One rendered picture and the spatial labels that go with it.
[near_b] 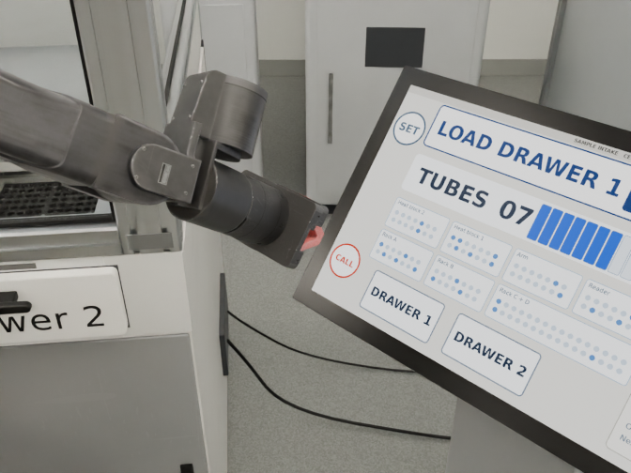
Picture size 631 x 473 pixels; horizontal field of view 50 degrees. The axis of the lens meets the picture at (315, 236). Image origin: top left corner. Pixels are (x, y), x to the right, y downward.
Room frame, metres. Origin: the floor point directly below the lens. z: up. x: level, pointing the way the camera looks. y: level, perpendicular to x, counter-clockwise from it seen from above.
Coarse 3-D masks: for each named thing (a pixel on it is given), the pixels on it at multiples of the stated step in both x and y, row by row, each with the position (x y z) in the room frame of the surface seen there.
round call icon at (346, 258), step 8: (344, 240) 0.66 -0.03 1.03; (336, 248) 0.66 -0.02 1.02; (344, 248) 0.65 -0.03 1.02; (352, 248) 0.65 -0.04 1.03; (360, 248) 0.64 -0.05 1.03; (336, 256) 0.65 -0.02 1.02; (344, 256) 0.65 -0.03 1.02; (352, 256) 0.64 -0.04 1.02; (360, 256) 0.64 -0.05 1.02; (328, 264) 0.65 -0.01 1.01; (336, 264) 0.64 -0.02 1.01; (344, 264) 0.64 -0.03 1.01; (352, 264) 0.63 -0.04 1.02; (360, 264) 0.63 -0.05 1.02; (328, 272) 0.64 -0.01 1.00; (336, 272) 0.64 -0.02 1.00; (344, 272) 0.63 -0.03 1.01; (352, 272) 0.63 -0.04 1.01; (344, 280) 0.62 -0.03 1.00; (352, 280) 0.62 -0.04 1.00
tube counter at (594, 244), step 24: (504, 216) 0.60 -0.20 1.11; (528, 216) 0.58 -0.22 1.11; (552, 216) 0.57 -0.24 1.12; (576, 216) 0.56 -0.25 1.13; (528, 240) 0.57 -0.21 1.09; (552, 240) 0.56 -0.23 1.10; (576, 240) 0.55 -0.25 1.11; (600, 240) 0.54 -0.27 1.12; (624, 240) 0.53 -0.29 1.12; (600, 264) 0.52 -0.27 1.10; (624, 264) 0.51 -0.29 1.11
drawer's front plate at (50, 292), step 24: (0, 288) 0.72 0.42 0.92; (24, 288) 0.72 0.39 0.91; (48, 288) 0.72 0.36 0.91; (72, 288) 0.73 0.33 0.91; (96, 288) 0.73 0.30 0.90; (120, 288) 0.75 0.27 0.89; (48, 312) 0.72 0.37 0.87; (72, 312) 0.72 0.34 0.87; (96, 312) 0.73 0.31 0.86; (120, 312) 0.73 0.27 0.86; (0, 336) 0.71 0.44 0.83; (24, 336) 0.72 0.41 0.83; (48, 336) 0.72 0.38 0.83; (72, 336) 0.72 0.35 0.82; (96, 336) 0.73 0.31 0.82
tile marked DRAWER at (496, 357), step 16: (464, 320) 0.53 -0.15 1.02; (448, 336) 0.53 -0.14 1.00; (464, 336) 0.52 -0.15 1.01; (480, 336) 0.52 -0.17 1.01; (496, 336) 0.51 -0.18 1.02; (448, 352) 0.52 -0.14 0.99; (464, 352) 0.51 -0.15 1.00; (480, 352) 0.50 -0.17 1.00; (496, 352) 0.50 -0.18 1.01; (512, 352) 0.49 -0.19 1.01; (528, 352) 0.49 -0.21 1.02; (480, 368) 0.49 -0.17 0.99; (496, 368) 0.49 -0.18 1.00; (512, 368) 0.48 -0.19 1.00; (528, 368) 0.47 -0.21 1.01; (496, 384) 0.47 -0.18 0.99; (512, 384) 0.47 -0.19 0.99; (528, 384) 0.46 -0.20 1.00
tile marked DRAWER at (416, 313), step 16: (384, 272) 0.61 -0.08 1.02; (368, 288) 0.60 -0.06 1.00; (384, 288) 0.60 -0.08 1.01; (400, 288) 0.59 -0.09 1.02; (368, 304) 0.59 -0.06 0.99; (384, 304) 0.58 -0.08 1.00; (400, 304) 0.58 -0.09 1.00; (416, 304) 0.57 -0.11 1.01; (432, 304) 0.56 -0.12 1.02; (384, 320) 0.57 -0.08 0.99; (400, 320) 0.56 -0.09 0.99; (416, 320) 0.55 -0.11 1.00; (432, 320) 0.55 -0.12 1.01; (416, 336) 0.54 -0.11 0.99
